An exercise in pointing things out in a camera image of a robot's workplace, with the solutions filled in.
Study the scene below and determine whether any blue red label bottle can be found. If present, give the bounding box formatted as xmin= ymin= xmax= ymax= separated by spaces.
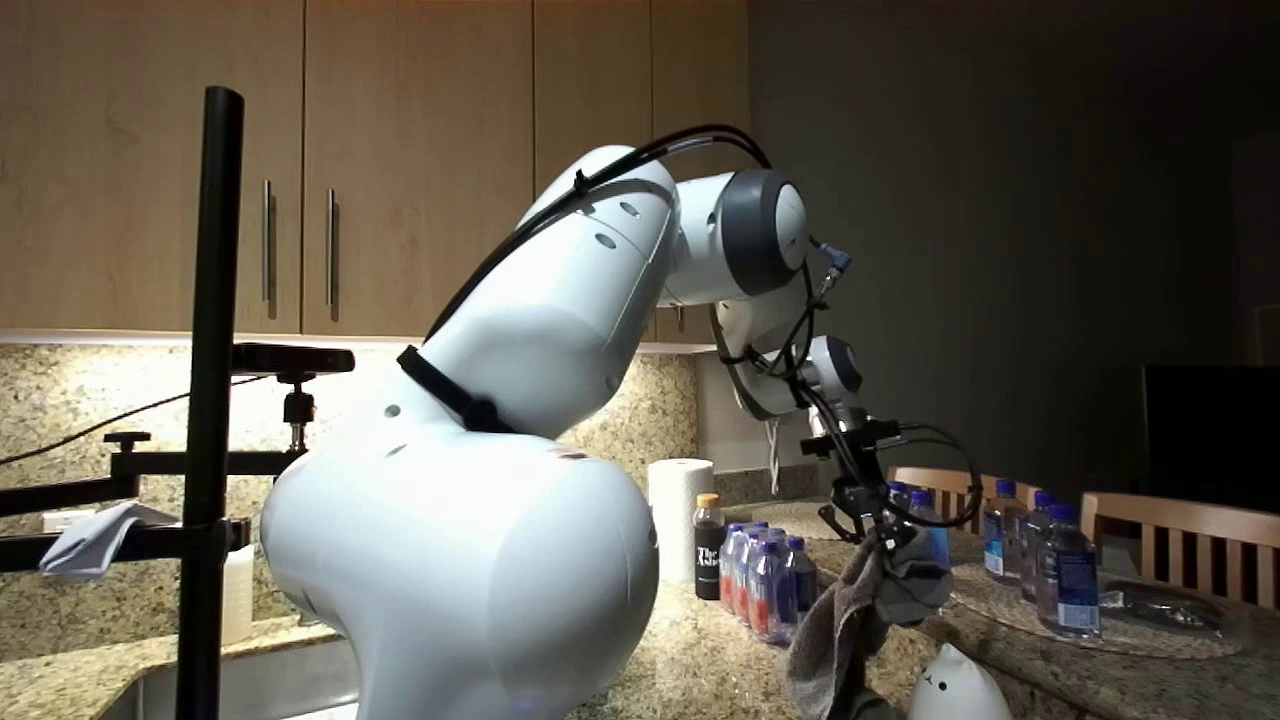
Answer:
xmin=914 ymin=482 xmax=960 ymax=573

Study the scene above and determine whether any white crumpled paper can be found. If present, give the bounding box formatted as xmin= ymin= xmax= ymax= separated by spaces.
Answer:
xmin=30 ymin=496 xmax=180 ymax=580

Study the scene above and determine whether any metal cabinet handle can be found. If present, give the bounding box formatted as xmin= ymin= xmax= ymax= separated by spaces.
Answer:
xmin=325 ymin=185 xmax=348 ymax=322
xmin=261 ymin=174 xmax=281 ymax=322

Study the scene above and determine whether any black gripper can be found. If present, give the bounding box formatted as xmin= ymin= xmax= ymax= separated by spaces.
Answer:
xmin=825 ymin=452 xmax=938 ymax=576

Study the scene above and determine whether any black vertical pole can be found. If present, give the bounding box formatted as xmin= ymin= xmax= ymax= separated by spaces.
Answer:
xmin=172 ymin=82 xmax=247 ymax=720

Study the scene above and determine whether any thin black cable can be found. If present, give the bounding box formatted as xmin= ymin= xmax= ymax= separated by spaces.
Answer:
xmin=0 ymin=366 xmax=274 ymax=470

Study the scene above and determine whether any wide wooden slat chair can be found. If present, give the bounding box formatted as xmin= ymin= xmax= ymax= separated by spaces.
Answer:
xmin=888 ymin=458 xmax=1034 ymax=540

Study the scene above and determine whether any wooden wall cabinet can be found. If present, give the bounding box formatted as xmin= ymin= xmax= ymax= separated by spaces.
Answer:
xmin=0 ymin=0 xmax=754 ymax=349

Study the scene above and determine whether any white paper towel roll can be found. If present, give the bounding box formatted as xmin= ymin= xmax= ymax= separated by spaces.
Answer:
xmin=645 ymin=452 xmax=718 ymax=610

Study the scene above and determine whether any grey cloth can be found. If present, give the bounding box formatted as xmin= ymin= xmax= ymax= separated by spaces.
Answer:
xmin=780 ymin=527 xmax=960 ymax=720

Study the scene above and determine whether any small white object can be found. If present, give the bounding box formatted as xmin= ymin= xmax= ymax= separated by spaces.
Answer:
xmin=905 ymin=638 xmax=1020 ymax=720

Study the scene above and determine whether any narrow wooden slat chair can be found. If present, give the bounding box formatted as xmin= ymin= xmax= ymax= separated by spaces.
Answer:
xmin=1071 ymin=488 xmax=1280 ymax=616

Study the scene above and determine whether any clear blue cap bottle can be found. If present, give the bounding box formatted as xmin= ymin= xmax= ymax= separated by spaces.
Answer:
xmin=981 ymin=476 xmax=1029 ymax=580
xmin=1016 ymin=492 xmax=1071 ymax=602
xmin=1045 ymin=509 xmax=1109 ymax=646

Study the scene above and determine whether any dark glass bottle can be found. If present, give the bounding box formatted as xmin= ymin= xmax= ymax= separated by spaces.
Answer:
xmin=687 ymin=488 xmax=731 ymax=602

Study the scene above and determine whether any black bar camera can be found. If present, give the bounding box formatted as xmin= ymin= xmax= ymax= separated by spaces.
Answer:
xmin=228 ymin=339 xmax=358 ymax=383

